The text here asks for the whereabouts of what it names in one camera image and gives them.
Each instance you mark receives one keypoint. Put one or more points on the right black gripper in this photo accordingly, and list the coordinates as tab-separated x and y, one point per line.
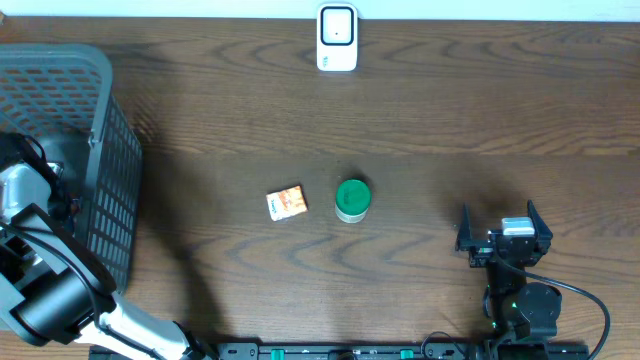
480	252

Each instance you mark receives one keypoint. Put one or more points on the green lid jar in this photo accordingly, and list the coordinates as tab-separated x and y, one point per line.
352	201

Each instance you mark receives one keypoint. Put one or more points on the small orange snack box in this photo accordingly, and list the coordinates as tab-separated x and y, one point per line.
286	203

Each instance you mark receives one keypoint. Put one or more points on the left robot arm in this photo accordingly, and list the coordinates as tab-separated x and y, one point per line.
53	289

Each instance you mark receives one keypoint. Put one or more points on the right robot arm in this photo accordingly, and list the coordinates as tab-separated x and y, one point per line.
524	314

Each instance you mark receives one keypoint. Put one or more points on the white barcode scanner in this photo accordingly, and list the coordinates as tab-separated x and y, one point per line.
337	37

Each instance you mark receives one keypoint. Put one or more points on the grey plastic basket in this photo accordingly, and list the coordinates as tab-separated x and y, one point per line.
62	96

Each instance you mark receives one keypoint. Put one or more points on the black mounting rail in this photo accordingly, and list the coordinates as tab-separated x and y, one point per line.
433	350

